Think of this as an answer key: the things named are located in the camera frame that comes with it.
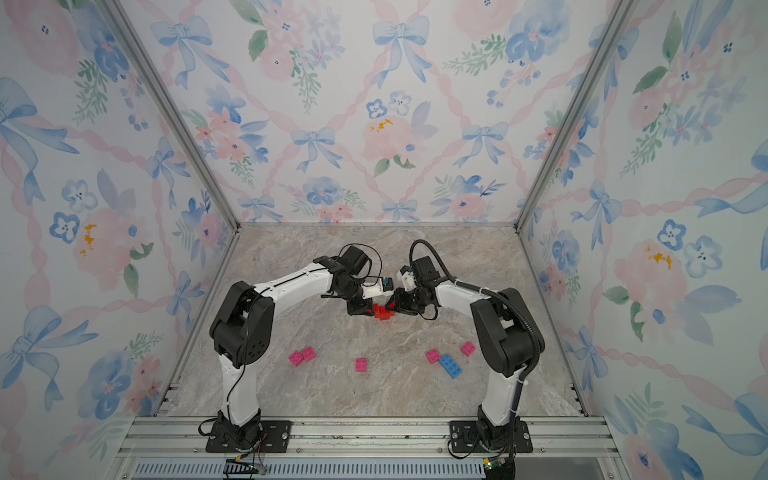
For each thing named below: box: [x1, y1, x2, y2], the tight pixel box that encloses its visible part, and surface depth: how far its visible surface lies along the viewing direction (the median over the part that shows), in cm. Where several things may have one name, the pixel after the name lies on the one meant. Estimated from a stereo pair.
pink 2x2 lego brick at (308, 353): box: [302, 346, 316, 361], surface depth 88 cm
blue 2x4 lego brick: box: [439, 354, 463, 379], surface depth 86 cm
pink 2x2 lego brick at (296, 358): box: [288, 351, 304, 367], surface depth 87 cm
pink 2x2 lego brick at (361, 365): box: [355, 358, 367, 372], surface depth 86 cm
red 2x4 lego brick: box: [366, 302, 396, 321], surface depth 94 cm
